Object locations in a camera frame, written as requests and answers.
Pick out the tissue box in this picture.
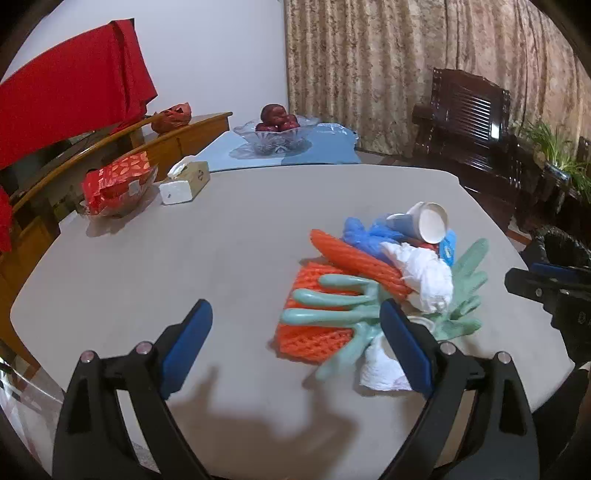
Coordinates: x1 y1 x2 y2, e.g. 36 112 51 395
159 156 211 206

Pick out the white tissue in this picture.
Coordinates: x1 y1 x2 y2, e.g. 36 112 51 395
381 241 454 313
359 335 413 393

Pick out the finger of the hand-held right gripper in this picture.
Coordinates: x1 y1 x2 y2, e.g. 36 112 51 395
530 262 591 280
505 268 561 304

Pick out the wooden sideboard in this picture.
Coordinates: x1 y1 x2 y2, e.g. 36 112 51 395
0 112 234 358

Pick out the red plastic bag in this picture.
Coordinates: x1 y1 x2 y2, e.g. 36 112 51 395
151 102 193 134

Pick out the green potted plant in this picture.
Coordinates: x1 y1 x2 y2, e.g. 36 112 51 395
522 119 591 197

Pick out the green rubber glove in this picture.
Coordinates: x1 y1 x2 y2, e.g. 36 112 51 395
281 273 399 381
416 237 489 341

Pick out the red patterned snack packet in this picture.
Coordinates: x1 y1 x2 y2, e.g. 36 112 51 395
82 152 153 215

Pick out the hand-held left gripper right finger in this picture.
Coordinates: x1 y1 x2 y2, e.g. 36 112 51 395
379 298 541 480

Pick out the dark wooden armchair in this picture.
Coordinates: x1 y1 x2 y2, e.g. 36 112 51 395
410 68 528 222

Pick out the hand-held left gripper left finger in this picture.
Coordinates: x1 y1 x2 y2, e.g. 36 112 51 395
52 298 214 480

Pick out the blue squeeze pouch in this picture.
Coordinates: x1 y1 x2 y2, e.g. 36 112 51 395
438 231 459 265

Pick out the glass fruit bowl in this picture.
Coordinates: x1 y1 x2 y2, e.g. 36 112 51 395
233 116 320 156

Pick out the small glass bowl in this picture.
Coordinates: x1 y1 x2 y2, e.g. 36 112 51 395
76 161 160 219

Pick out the black trash bin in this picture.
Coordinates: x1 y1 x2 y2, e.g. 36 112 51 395
519 225 591 278

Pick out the small red cloth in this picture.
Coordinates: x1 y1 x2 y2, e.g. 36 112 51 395
0 187 13 254

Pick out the large red cloth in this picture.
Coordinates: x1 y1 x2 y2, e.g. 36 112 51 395
0 18 158 169

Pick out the beige patterned curtain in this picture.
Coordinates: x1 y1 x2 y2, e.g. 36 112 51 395
283 0 591 158

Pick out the blue plastic bag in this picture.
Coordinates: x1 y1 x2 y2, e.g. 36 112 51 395
342 216 405 254

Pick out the long orange foam net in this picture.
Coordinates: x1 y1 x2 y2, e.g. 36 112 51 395
309 229 414 298

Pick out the blue tablecloth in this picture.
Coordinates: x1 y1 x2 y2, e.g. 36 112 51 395
203 122 362 173

